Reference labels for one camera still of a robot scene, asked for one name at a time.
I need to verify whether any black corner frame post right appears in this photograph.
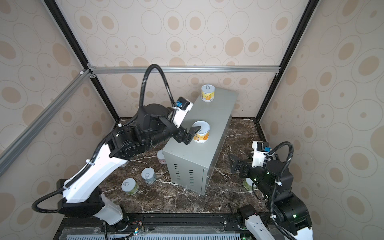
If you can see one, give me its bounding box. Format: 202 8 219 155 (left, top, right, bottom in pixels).
255 0 320 122

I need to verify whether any green label can left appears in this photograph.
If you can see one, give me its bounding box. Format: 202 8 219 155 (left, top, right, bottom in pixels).
121 178 139 196

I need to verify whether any silver aluminium rail left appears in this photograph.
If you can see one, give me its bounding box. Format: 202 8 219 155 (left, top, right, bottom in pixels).
1 70 91 175

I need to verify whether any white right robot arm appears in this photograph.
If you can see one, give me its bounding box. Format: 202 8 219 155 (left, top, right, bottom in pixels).
229 154 314 240

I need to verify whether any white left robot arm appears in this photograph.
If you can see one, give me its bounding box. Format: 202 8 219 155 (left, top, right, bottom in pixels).
58 98 199 228

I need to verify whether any light blue label can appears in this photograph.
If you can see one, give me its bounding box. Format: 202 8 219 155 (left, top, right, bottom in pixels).
141 168 157 185

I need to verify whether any grey metal cabinet box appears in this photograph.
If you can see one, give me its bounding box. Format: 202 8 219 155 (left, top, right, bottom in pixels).
163 89 238 195

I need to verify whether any pink label can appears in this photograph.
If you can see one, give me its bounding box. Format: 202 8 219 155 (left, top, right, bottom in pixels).
157 150 166 165

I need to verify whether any black corner frame post left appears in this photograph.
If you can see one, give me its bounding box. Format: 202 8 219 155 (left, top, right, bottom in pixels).
43 0 120 123

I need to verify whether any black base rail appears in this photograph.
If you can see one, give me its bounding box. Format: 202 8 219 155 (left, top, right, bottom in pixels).
53 211 304 240

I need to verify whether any green label can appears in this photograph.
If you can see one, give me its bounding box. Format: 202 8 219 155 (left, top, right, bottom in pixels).
243 178 256 191
121 178 139 196

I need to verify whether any black corner frame post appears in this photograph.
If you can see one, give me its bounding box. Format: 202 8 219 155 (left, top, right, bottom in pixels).
43 0 120 123
255 0 320 122

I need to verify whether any green label can right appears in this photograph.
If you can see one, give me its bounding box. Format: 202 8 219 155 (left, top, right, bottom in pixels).
243 178 256 191

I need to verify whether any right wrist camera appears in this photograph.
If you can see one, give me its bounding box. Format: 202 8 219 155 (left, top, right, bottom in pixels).
252 141 272 168

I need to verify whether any silver aluminium crossbar back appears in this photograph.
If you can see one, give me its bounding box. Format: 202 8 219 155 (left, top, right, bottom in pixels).
91 66 280 74

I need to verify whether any yellow orange label can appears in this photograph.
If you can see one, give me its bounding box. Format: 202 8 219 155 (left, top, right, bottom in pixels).
192 121 211 144

